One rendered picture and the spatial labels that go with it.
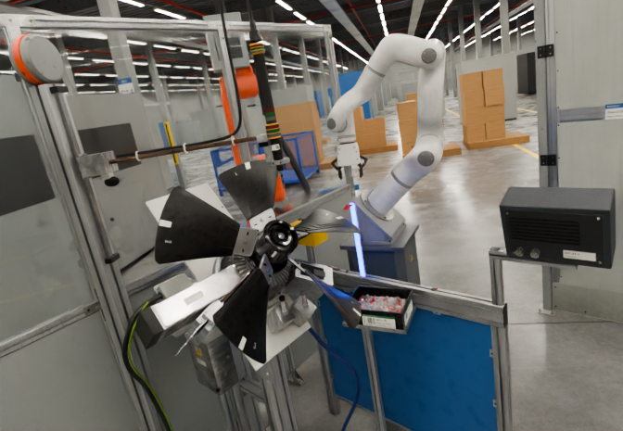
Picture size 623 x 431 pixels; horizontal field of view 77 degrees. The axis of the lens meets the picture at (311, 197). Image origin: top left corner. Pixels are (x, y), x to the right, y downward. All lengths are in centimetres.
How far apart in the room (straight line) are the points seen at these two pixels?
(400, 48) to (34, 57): 124
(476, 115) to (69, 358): 853
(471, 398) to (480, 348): 24
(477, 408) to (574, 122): 166
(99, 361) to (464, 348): 140
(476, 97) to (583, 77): 661
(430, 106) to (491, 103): 761
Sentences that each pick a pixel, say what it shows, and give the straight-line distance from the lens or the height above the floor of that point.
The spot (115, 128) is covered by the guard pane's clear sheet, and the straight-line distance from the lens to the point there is 178.
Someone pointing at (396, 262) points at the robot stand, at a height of 85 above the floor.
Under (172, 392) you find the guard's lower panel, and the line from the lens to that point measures 209.
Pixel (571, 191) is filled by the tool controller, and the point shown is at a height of 125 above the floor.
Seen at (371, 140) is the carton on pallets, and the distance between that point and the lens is 1046.
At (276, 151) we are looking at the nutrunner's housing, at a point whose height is 147.
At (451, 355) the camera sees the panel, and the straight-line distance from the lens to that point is 168.
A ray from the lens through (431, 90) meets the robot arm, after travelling 165.
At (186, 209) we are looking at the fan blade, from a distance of 119.
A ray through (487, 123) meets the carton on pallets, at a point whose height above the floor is 49.
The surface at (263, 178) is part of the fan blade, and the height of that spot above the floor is 137.
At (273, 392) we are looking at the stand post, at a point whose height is 62.
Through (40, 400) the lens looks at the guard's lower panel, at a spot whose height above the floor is 74.
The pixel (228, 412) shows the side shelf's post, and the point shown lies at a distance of 210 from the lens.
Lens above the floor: 161
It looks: 14 degrees down
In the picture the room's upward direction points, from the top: 10 degrees counter-clockwise
